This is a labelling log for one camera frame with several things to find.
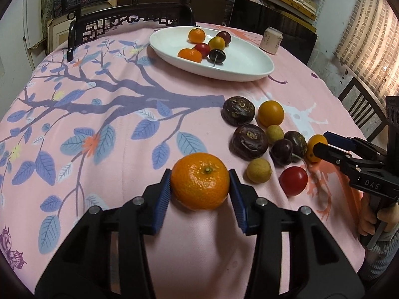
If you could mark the dark cherry on plate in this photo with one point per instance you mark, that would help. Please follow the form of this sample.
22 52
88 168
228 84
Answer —
216 57

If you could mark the striped grey sleeve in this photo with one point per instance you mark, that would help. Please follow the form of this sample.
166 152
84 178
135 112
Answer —
378 259

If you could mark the tan longan fruit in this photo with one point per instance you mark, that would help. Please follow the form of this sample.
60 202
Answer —
274 133
259 171

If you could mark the red cherry tomato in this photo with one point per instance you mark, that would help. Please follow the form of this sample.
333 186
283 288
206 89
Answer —
293 181

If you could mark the pink printed tablecloth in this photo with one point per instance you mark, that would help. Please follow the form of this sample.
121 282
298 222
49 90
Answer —
98 130

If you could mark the dark red cherry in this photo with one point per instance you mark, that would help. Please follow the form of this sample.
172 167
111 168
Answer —
281 152

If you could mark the person's right hand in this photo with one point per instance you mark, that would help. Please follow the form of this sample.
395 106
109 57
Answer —
367 218

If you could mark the dark passion fruit small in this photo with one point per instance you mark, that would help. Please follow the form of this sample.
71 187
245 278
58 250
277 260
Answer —
299 143

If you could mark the small orange fruit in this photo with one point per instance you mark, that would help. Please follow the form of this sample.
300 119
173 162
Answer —
315 139

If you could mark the large orange mandarin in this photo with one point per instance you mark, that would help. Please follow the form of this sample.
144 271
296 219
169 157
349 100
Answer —
200 181

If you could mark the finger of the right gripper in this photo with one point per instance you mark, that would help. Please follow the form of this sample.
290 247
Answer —
329 154
339 141

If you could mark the white oval plate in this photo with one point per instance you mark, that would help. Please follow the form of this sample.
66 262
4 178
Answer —
240 61

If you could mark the red tomato on plate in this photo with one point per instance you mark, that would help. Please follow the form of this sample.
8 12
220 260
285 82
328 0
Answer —
203 48

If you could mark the pink drink can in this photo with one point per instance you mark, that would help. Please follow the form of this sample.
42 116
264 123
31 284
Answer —
271 40

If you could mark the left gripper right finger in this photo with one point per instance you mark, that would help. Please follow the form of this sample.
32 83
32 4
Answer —
247 205

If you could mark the dark wooden chair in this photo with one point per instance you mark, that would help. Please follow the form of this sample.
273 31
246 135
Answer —
364 108

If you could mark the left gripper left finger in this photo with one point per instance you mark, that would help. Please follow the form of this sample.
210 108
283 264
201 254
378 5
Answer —
147 212

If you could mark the yellow fruit on plate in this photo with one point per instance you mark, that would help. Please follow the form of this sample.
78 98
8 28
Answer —
217 42

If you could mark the mandarin on plate back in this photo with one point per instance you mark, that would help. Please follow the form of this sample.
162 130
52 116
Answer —
196 36

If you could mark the dark carved screen stand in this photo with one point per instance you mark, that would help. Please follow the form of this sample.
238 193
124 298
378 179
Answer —
87 28

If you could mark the orange kumquat fruit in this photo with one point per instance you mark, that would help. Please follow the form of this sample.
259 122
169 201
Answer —
270 113

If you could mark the dark plum on plate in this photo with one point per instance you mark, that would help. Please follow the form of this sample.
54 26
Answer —
225 36

